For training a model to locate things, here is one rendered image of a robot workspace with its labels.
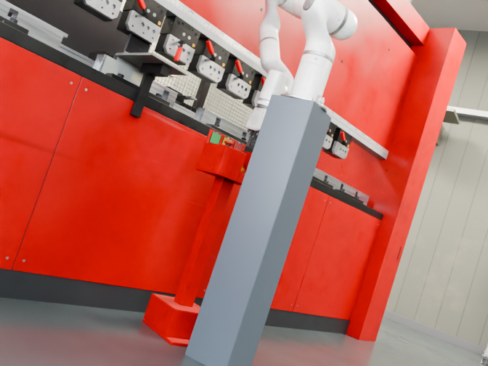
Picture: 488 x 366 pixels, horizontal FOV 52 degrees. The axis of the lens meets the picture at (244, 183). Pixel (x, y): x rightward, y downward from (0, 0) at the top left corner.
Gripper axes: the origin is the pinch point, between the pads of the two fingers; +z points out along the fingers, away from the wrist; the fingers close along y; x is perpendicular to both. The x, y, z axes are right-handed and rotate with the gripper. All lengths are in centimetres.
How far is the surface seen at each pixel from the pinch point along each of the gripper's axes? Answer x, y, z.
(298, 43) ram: 40, -49, -65
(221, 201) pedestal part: -5.5, 2.9, 27.3
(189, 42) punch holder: -26, -36, -33
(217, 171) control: -15.1, 6.7, 16.3
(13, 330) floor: -73, 24, 82
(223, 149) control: -15.1, 4.8, 7.4
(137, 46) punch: -48, -35, -20
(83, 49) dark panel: -54, -85, -15
